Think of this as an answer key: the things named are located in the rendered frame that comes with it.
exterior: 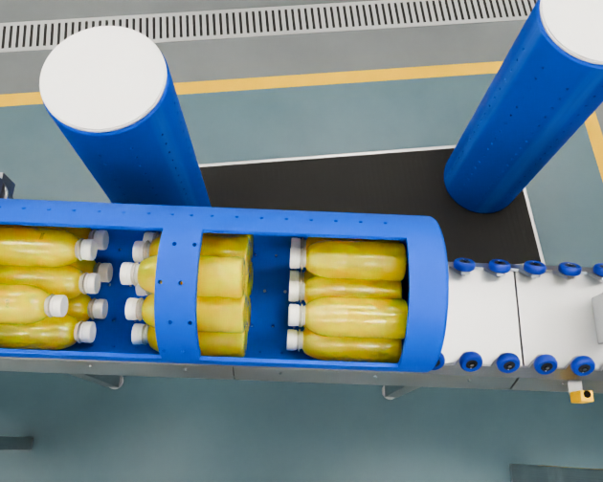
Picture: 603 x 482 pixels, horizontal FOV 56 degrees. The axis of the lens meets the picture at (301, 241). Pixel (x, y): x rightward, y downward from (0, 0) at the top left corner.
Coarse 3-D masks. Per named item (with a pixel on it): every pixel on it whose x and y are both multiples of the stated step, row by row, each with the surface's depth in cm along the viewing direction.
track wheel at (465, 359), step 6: (462, 354) 114; (468, 354) 113; (474, 354) 113; (462, 360) 113; (468, 360) 113; (474, 360) 113; (480, 360) 113; (462, 366) 114; (468, 366) 114; (474, 366) 114; (480, 366) 114
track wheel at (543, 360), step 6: (546, 354) 114; (540, 360) 113; (546, 360) 113; (552, 360) 113; (534, 366) 114; (540, 366) 114; (546, 366) 114; (552, 366) 114; (540, 372) 114; (546, 372) 114
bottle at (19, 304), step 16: (0, 288) 99; (16, 288) 99; (32, 288) 100; (0, 304) 98; (16, 304) 98; (32, 304) 98; (48, 304) 99; (0, 320) 99; (16, 320) 99; (32, 320) 99
